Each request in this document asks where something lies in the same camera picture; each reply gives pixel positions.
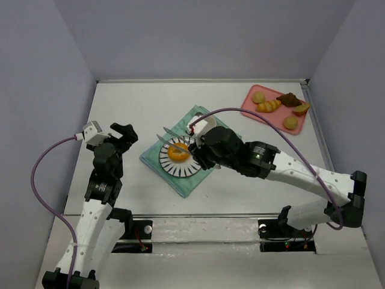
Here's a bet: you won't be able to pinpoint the metal table rail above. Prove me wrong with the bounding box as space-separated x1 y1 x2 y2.
96 78 309 85

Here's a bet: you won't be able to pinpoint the striped long bread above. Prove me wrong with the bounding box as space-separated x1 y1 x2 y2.
256 99 282 113

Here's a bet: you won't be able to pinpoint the sliced baguette piece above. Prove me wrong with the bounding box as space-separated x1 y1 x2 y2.
292 102 310 117

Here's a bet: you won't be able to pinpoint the round bun back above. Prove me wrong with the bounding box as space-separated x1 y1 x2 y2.
251 92 265 104

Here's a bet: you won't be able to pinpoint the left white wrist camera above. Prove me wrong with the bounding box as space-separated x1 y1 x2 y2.
82 120 110 146

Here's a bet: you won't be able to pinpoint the round bun front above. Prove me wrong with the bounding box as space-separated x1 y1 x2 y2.
283 116 298 130

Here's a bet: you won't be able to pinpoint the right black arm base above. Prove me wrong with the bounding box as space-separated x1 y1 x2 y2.
257 219 316 253

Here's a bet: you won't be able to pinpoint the round bun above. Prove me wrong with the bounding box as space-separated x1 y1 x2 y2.
251 92 265 104
283 116 298 130

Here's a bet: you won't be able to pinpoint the dark chocolate bread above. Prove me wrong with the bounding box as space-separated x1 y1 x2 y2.
276 93 302 107

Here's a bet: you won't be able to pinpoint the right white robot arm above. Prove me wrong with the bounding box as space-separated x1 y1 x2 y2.
188 126 367 230

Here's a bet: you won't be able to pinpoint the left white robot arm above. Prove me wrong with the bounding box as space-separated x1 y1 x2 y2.
42 121 138 288

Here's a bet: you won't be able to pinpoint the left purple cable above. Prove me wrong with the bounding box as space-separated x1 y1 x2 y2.
31 134 88 289

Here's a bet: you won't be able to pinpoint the metal tongs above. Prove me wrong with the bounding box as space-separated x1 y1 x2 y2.
156 127 191 155

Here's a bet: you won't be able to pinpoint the green cloth mat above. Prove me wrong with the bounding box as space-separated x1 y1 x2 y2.
140 105 214 198

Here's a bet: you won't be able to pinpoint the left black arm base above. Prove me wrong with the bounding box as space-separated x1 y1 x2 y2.
112 219 153 253

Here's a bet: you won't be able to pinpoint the orange ring bread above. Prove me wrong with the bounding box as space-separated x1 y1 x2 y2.
167 143 189 163

